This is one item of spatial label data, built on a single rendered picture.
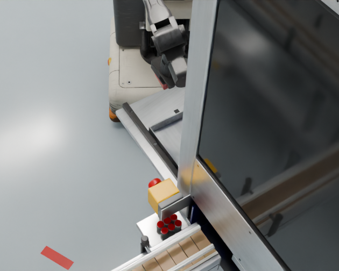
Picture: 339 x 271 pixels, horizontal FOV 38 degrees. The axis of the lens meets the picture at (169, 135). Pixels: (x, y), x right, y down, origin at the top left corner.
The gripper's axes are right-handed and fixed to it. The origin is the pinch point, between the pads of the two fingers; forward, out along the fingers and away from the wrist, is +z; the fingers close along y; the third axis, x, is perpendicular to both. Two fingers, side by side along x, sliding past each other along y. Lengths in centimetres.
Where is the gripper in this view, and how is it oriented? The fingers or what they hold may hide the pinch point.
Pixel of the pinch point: (166, 86)
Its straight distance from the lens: 149.0
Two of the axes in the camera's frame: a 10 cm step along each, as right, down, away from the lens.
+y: 5.3, 7.8, -3.3
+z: -1.3, 4.6, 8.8
